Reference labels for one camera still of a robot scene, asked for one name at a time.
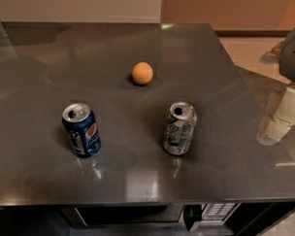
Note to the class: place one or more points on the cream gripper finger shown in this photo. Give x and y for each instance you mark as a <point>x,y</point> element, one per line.
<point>279,116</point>

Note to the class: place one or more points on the silver green 7up can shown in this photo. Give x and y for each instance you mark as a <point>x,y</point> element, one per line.
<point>181,120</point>

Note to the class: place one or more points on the blue pepsi can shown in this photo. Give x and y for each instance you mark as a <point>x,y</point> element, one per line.
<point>82,129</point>

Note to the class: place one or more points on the black microwave oven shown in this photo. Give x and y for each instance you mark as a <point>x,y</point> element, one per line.
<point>203,218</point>

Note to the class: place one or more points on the orange fruit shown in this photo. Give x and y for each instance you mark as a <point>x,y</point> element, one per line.
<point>142,73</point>

